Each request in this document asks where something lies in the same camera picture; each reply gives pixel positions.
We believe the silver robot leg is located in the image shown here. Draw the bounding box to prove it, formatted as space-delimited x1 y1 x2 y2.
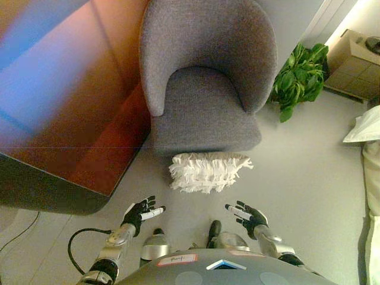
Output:
205 220 249 253
140 227 170 262

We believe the green potted plant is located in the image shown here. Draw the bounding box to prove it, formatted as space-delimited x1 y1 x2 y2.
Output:
268 42 330 124

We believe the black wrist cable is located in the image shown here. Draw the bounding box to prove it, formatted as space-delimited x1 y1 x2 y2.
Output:
67 227 113 276

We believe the thin black floor cable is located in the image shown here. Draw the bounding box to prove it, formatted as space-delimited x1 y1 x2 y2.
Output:
0 210 40 252

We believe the silver right robot leg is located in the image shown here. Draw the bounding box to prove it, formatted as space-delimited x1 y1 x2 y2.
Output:
205 220 249 253

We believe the beige nightstand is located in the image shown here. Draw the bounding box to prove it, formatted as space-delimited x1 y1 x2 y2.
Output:
322 28 380 102

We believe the cream bed sheet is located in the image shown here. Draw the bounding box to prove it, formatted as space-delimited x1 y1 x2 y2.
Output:
357 139 380 285

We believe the dark round object on box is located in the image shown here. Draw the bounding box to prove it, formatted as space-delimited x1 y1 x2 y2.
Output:
364 36 380 51

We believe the white bed pillow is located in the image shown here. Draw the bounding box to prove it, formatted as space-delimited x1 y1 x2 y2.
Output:
343 104 380 144

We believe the grey fabric armchair sofa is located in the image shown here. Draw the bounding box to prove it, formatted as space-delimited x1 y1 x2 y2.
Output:
138 0 278 156

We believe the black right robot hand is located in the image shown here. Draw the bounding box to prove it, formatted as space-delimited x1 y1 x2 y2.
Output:
224 200 269 240

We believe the silver left robot leg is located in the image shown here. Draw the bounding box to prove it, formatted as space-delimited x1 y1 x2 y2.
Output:
140 227 170 262

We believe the white fringed pillow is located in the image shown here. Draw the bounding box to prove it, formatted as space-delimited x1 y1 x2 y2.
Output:
168 151 254 195

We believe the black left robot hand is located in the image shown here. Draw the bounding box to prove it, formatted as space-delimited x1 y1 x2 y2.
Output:
120 195 167 238

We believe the reddish wooden table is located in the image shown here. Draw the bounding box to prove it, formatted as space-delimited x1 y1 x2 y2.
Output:
0 0 154 216

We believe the grey robot torso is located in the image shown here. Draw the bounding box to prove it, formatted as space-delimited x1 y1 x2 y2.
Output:
117 248 338 285

